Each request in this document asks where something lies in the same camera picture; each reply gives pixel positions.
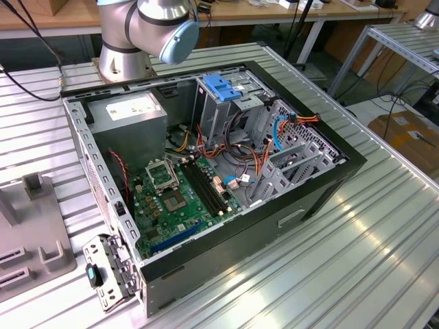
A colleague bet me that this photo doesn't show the metal disk bay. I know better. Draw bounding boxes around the metal disk bay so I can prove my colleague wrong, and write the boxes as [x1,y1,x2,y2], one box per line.
[248,99,346,209]

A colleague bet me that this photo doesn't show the RAM slot white clips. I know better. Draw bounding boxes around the RAM slot white clips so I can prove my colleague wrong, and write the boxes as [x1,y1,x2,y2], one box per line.
[184,161,224,216]
[193,158,231,212]

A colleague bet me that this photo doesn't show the CPU socket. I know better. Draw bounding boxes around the CPU socket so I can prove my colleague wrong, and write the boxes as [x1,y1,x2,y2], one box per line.
[163,192,189,214]

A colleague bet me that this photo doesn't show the metal socket cover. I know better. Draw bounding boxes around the metal socket cover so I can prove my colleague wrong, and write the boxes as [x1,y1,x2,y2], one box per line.
[145,158,180,197]

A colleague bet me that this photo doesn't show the green motherboard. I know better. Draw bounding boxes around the green motherboard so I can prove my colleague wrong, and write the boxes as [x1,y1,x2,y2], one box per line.
[132,156,246,260]

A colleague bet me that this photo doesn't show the blue plastic drive latch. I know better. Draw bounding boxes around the blue plastic drive latch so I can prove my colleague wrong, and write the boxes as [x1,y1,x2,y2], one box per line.
[202,73,248,103]

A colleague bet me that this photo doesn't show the black open PC case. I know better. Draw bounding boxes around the black open PC case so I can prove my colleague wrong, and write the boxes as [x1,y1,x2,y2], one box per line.
[60,60,368,319]

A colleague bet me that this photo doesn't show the blue expansion slot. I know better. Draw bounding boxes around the blue expansion slot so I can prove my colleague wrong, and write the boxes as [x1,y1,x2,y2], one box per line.
[150,219,204,255]

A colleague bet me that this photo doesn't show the grey power supply unit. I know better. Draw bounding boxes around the grey power supply unit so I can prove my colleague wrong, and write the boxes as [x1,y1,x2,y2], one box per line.
[87,89,169,174]

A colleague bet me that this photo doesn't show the wooden desk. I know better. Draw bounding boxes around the wooden desk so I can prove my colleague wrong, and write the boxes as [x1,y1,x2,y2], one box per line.
[0,0,407,40]

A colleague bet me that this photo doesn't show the black tripod stand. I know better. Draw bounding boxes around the black tripod stand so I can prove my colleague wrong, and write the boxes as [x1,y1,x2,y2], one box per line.
[283,0,315,72]

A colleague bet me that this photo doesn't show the black teal latch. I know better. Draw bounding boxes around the black teal latch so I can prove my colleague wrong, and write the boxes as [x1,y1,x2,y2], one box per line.
[84,263,106,289]

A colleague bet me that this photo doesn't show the labelled cardboard box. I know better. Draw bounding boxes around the labelled cardboard box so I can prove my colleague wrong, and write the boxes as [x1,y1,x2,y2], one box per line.
[368,111,439,169]

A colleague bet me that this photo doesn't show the grey parts rack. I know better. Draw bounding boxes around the grey parts rack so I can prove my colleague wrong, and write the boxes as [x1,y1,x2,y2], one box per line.
[0,173,78,302]

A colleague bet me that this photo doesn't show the orange red wire bundle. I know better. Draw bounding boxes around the orange red wire bundle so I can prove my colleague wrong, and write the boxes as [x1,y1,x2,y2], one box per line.
[195,122,272,180]

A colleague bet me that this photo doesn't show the thin front panel wires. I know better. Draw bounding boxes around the thin front panel wires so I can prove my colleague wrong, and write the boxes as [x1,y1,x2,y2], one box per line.
[235,160,263,188]

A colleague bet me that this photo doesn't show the yellow black power wires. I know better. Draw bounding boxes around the yellow black power wires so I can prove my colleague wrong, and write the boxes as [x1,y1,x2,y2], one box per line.
[167,123,193,154]

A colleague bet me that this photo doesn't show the blue data wire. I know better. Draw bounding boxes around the blue data wire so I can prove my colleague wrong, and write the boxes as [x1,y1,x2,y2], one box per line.
[221,114,298,190]

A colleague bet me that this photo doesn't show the orange red yellow power wire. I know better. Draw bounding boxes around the orange red yellow power wire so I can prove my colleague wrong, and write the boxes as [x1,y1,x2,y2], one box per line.
[279,112,320,136]

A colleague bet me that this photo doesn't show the metal card retention bracket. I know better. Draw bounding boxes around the metal card retention bracket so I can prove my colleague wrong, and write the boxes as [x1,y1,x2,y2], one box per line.
[81,232,142,315]

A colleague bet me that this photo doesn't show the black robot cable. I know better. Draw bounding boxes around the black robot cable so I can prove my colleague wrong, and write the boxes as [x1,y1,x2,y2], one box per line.
[0,0,67,103]

